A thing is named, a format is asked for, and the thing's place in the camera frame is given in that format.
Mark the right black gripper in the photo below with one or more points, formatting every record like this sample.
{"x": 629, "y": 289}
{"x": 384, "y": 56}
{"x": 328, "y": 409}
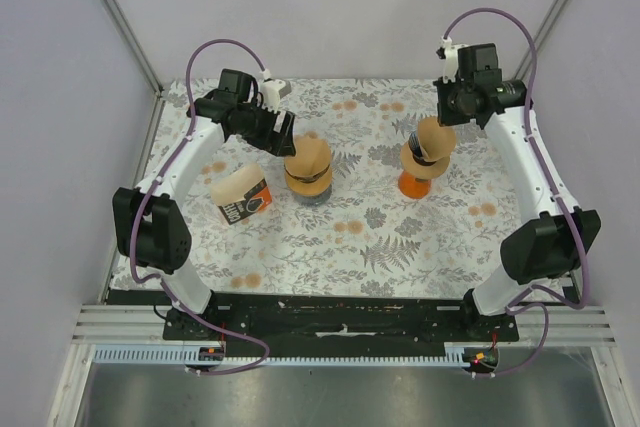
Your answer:
{"x": 445, "y": 118}

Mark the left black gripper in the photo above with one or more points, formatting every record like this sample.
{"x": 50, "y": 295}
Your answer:
{"x": 284, "y": 140}

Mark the brown paper coffee filter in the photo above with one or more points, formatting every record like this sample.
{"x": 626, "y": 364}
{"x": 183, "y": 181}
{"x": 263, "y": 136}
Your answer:
{"x": 312, "y": 156}

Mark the coffee filter package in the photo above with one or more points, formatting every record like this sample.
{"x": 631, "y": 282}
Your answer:
{"x": 241, "y": 194}

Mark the orange glass carafe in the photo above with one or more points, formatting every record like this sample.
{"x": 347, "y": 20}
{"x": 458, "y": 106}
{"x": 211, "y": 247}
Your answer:
{"x": 413, "y": 187}

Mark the grey glass dripper cone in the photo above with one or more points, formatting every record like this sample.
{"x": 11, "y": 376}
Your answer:
{"x": 308, "y": 179}

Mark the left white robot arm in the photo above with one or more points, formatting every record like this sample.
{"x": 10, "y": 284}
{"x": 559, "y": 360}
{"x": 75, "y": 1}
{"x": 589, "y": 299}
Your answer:
{"x": 150, "y": 228}

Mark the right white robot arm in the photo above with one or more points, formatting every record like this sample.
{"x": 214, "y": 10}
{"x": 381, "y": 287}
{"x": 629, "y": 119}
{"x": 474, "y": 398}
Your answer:
{"x": 555, "y": 232}

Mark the floral tablecloth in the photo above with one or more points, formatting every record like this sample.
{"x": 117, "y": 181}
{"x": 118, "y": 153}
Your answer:
{"x": 368, "y": 238}

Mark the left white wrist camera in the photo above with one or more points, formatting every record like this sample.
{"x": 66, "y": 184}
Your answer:
{"x": 273, "y": 90}

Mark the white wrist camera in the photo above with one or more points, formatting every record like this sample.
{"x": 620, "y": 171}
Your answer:
{"x": 273, "y": 90}
{"x": 448, "y": 52}

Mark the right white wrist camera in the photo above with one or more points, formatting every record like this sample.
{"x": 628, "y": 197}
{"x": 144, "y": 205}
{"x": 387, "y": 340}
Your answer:
{"x": 448, "y": 52}

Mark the black mounting base plate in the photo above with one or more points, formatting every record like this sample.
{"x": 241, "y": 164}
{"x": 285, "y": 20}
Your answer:
{"x": 251, "y": 324}

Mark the aluminium frame rail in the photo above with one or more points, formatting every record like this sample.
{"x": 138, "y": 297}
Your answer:
{"x": 137, "y": 324}

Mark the white slotted cable duct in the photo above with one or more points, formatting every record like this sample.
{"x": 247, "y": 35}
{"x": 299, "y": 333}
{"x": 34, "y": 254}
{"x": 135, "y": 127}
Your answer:
{"x": 201, "y": 358}

